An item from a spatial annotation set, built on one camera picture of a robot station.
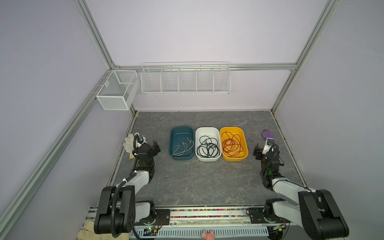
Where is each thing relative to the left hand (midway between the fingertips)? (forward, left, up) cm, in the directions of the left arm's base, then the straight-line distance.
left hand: (147, 144), depth 89 cm
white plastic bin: (+13, -41, -8) cm, 44 cm away
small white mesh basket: (+37, +23, +12) cm, 45 cm away
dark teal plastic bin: (+5, -20, -8) cm, 22 cm away
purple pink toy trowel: (+9, -80, -10) cm, 81 cm away
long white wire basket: (+39, -25, +19) cm, 50 cm away
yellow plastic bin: (+10, -61, -6) cm, 62 cm away
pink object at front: (-46, -32, -7) cm, 56 cm away
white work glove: (+7, +17, -11) cm, 22 cm away
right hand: (-7, -70, +1) cm, 71 cm away
